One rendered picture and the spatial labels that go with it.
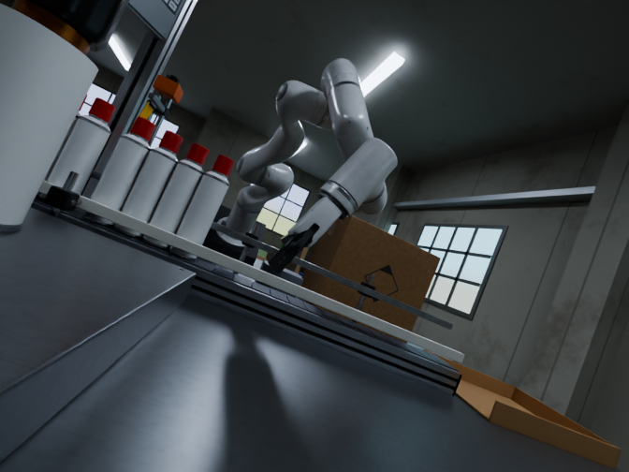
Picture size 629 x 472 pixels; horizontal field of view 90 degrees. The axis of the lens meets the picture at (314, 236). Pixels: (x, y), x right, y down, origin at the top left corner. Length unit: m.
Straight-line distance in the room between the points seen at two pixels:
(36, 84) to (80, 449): 0.30
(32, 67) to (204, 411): 0.33
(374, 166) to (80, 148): 0.53
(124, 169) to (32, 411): 0.49
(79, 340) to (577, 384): 2.65
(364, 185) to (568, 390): 2.29
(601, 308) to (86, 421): 2.69
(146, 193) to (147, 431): 0.46
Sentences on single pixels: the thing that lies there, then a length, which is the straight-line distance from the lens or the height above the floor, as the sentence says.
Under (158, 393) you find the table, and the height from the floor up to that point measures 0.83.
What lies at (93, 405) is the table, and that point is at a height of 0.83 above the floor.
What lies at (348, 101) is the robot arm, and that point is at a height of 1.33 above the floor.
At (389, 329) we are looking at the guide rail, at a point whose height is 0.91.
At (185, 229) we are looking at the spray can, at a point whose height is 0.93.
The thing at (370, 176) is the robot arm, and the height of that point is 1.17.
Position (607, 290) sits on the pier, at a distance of 2.76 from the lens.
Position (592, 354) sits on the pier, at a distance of 2.75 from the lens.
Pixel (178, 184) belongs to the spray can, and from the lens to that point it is 0.63.
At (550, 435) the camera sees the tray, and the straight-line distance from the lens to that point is 0.82.
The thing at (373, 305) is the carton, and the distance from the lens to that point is 0.90.
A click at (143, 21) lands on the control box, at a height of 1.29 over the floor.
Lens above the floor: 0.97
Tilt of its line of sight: 4 degrees up
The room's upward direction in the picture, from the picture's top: 23 degrees clockwise
